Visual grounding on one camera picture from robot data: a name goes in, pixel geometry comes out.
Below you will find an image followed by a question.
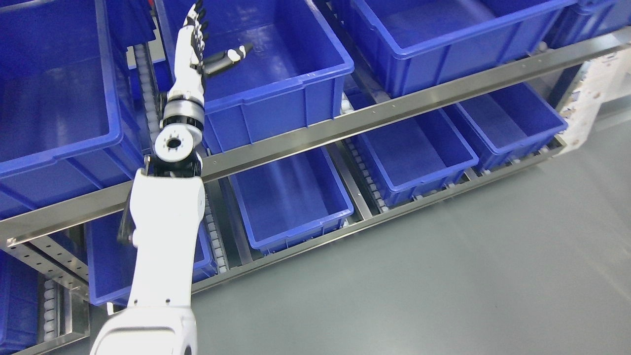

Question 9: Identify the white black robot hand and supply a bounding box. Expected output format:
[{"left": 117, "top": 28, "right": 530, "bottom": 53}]
[{"left": 167, "top": 0, "right": 254, "bottom": 105}]

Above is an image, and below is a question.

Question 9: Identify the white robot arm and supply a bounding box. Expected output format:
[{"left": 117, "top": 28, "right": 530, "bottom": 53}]
[{"left": 90, "top": 92, "right": 205, "bottom": 355}]

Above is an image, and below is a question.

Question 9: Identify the blue bin upper middle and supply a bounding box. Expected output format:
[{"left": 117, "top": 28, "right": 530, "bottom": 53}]
[{"left": 154, "top": 0, "right": 354, "bottom": 154}]

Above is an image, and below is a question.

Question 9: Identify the blue bin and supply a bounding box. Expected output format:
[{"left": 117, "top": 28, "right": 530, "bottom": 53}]
[
  {"left": 351, "top": 109, "right": 479, "bottom": 208},
  {"left": 0, "top": 0, "right": 155, "bottom": 219},
  {"left": 154, "top": 0, "right": 354, "bottom": 154},
  {"left": 0, "top": 251, "right": 38, "bottom": 355},
  {"left": 230, "top": 147, "right": 354, "bottom": 255},
  {"left": 443, "top": 82, "right": 568, "bottom": 173},
  {"left": 85, "top": 212, "right": 218, "bottom": 306},
  {"left": 332, "top": 0, "right": 574, "bottom": 98}
]

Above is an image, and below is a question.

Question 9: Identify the blue bin upper left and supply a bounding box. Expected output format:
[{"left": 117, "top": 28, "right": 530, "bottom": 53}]
[{"left": 0, "top": 0, "right": 155, "bottom": 219}]

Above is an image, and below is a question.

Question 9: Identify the blue bin lower middle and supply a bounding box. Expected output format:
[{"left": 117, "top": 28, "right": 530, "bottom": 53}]
[{"left": 230, "top": 147, "right": 354, "bottom": 255}]

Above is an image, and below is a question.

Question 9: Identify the blue bin lower left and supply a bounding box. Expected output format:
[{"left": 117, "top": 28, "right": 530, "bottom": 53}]
[{"left": 85, "top": 212, "right": 218, "bottom": 306}]

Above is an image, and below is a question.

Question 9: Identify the blue bin upper right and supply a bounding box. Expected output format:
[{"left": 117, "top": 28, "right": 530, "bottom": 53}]
[{"left": 332, "top": 0, "right": 574, "bottom": 98}]

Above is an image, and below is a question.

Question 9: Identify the blue bin lower right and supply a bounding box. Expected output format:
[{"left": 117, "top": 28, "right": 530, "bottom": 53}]
[{"left": 351, "top": 109, "right": 479, "bottom": 208}]

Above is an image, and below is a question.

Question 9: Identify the blue bin bottom left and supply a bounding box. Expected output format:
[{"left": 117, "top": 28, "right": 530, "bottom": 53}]
[{"left": 0, "top": 251, "right": 38, "bottom": 355}]

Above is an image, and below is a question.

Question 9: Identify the blue bin far right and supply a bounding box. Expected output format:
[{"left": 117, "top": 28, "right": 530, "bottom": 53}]
[{"left": 443, "top": 82, "right": 568, "bottom": 173}]

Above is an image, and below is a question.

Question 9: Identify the white board with text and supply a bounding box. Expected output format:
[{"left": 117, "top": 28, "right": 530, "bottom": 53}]
[{"left": 555, "top": 48, "right": 631, "bottom": 154}]

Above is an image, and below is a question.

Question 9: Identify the steel shelf rail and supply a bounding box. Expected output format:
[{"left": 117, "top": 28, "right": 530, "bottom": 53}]
[{"left": 1, "top": 27, "right": 631, "bottom": 250}]

